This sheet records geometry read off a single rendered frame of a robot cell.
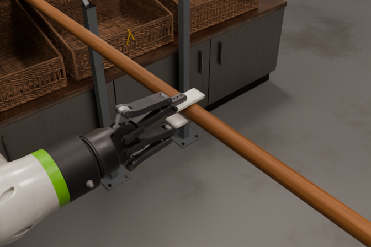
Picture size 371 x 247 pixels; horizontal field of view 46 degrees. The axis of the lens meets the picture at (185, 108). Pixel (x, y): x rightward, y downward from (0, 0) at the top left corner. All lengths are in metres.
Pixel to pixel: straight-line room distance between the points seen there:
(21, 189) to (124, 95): 1.53
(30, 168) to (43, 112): 1.29
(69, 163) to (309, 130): 2.13
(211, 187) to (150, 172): 0.33
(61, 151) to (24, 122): 1.26
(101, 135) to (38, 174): 0.11
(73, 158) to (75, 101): 1.34
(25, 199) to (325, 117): 2.33
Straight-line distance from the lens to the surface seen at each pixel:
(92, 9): 1.77
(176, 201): 2.20
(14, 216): 0.64
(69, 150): 0.67
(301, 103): 2.87
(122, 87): 2.10
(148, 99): 0.73
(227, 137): 0.73
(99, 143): 0.69
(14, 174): 0.65
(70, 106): 1.99
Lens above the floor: 1.68
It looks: 38 degrees down
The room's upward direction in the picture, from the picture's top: straight up
